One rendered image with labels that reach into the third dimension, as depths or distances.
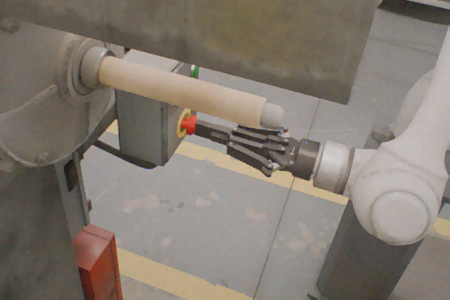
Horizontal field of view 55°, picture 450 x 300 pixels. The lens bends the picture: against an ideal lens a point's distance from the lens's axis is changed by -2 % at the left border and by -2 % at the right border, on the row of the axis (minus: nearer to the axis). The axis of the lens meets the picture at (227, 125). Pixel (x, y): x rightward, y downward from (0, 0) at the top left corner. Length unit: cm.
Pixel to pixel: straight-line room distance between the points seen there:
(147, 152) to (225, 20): 63
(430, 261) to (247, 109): 173
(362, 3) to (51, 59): 34
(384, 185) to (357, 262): 100
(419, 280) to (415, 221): 142
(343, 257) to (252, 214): 56
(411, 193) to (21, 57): 47
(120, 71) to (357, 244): 117
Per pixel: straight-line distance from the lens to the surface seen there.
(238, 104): 44
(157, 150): 83
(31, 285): 94
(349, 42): 22
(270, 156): 81
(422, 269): 206
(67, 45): 48
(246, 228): 195
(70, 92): 50
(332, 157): 79
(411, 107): 126
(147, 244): 188
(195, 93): 45
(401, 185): 60
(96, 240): 113
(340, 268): 164
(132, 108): 79
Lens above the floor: 152
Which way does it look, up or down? 39 degrees down
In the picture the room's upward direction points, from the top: 6 degrees clockwise
